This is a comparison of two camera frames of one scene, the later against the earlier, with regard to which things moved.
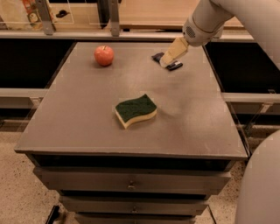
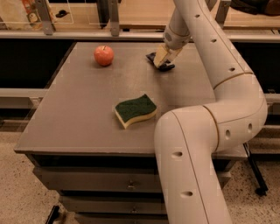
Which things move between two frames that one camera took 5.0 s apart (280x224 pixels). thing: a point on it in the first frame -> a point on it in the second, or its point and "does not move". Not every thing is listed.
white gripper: (199, 35) -> (174, 39)
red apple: (104, 55) does not move
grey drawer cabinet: (161, 171) does not move
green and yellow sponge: (131, 110) does not move
